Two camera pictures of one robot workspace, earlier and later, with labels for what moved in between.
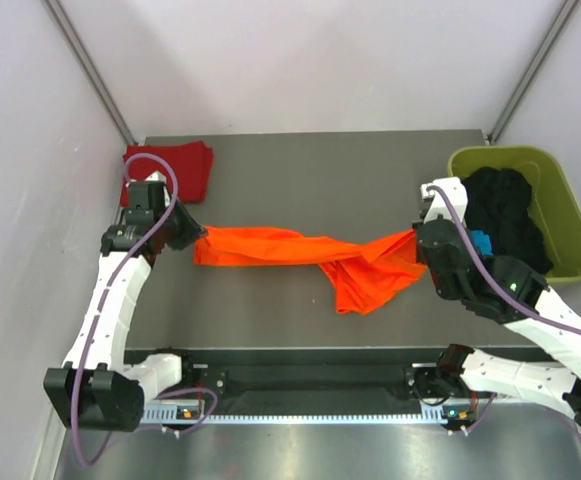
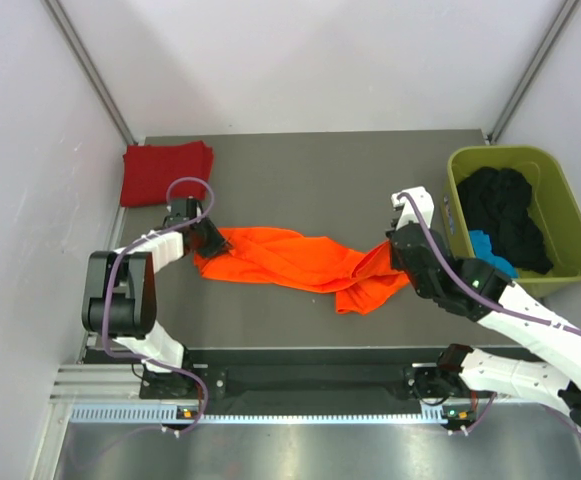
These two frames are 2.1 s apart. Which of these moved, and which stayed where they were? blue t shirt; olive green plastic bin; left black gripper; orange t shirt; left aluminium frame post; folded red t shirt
Moved: orange t shirt; left black gripper
Stayed: folded red t shirt; olive green plastic bin; blue t shirt; left aluminium frame post
